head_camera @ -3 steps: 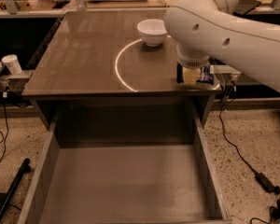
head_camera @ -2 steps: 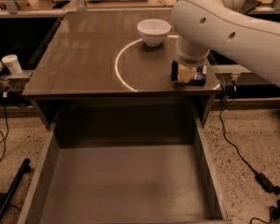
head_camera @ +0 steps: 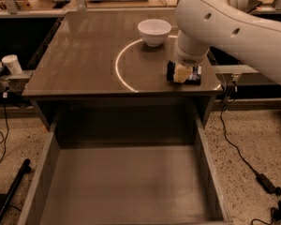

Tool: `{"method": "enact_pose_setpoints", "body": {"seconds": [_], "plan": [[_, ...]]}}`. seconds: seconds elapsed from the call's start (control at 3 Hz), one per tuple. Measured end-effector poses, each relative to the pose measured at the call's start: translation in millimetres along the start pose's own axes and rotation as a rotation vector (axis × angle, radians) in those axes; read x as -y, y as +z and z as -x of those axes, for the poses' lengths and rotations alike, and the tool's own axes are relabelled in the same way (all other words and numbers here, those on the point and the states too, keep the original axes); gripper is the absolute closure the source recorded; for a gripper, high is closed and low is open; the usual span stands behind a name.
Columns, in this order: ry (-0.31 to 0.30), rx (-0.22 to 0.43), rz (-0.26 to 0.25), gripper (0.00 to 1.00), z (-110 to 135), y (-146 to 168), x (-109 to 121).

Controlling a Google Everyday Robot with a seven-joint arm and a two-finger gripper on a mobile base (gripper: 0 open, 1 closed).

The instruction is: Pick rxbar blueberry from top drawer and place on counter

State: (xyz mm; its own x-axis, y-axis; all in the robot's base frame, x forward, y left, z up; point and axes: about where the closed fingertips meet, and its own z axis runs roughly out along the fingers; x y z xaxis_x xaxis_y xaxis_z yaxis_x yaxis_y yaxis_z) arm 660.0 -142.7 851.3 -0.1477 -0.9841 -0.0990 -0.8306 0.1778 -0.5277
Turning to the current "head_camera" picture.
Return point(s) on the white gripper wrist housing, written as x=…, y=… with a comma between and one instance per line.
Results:
x=188, y=59

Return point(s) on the dark blue rxbar wrapper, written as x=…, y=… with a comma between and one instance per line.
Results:
x=195, y=79

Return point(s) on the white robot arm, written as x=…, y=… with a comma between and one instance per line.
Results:
x=225, y=25

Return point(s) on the grey cabinet with counter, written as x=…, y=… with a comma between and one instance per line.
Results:
x=98, y=83

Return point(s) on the open grey top drawer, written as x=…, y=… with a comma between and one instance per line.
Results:
x=126, y=165

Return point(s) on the white ceramic bowl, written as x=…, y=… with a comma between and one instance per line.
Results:
x=154, y=31

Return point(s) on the black flat panel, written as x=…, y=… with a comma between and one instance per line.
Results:
x=252, y=5

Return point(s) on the white paper cup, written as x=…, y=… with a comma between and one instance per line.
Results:
x=12, y=63

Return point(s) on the black pole on floor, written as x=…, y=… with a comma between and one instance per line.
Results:
x=5, y=199

